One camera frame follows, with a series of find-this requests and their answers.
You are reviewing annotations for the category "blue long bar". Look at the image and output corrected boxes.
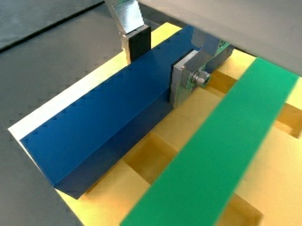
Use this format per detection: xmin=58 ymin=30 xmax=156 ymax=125
xmin=21 ymin=26 xmax=199 ymax=199

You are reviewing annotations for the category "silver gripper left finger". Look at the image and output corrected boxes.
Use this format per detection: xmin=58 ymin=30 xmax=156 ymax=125
xmin=105 ymin=0 xmax=151 ymax=63

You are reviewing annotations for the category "green long bar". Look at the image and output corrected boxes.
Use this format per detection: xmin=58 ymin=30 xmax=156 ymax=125
xmin=120 ymin=57 xmax=296 ymax=226

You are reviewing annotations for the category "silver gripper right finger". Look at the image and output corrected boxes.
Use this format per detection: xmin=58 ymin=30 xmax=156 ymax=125
xmin=169 ymin=29 xmax=231 ymax=108

